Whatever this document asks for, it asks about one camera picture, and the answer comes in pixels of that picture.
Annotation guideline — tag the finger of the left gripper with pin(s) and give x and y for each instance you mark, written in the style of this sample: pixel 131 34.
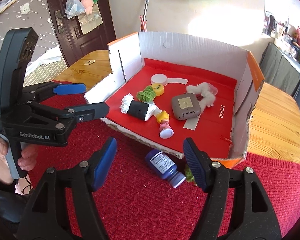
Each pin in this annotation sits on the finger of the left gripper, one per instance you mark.
pixel 62 118
pixel 42 91

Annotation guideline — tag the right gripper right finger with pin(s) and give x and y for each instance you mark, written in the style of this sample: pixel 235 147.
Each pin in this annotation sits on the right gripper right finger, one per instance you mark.
pixel 252 217

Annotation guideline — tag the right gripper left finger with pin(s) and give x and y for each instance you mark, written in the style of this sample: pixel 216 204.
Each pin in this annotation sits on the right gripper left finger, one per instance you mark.
pixel 46 214

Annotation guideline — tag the green knitted ball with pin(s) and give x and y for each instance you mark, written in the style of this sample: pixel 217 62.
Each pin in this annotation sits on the green knitted ball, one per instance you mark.
pixel 146 95
pixel 189 176

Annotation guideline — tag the black white plush roll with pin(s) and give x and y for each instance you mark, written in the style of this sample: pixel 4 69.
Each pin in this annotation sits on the black white plush roll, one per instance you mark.
pixel 137 109

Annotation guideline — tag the purple pill bottle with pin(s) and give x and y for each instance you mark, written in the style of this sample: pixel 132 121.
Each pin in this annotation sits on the purple pill bottle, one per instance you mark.
pixel 164 167

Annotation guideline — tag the yellow pink toy figure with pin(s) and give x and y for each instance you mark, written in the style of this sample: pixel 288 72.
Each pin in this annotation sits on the yellow pink toy figure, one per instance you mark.
pixel 165 130

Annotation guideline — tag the grey square device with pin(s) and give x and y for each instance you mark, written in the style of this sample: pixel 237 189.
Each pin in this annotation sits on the grey square device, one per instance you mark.
pixel 185 106

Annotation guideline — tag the white fluffy scrunchie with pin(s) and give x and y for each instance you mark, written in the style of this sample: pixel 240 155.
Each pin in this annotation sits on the white fluffy scrunchie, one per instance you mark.
pixel 204 96

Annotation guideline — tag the small tag on table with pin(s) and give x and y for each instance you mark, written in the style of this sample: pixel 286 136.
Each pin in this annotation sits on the small tag on table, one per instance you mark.
pixel 89 62

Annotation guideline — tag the dark brown door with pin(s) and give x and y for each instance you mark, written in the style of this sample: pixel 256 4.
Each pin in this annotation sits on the dark brown door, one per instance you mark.
pixel 74 44

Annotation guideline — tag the white red cardboard box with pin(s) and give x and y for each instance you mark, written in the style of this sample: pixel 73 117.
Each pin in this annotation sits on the white red cardboard box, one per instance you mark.
pixel 222 131

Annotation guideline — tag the white round lidded jar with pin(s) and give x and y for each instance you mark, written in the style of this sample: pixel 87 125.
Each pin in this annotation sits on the white round lidded jar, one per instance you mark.
pixel 159 79

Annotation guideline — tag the clear small square container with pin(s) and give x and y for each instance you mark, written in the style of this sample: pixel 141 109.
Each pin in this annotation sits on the clear small square container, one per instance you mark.
pixel 212 89

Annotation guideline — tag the grey cloth covered shelf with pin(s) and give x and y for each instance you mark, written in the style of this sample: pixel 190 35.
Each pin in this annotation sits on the grey cloth covered shelf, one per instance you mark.
pixel 281 72

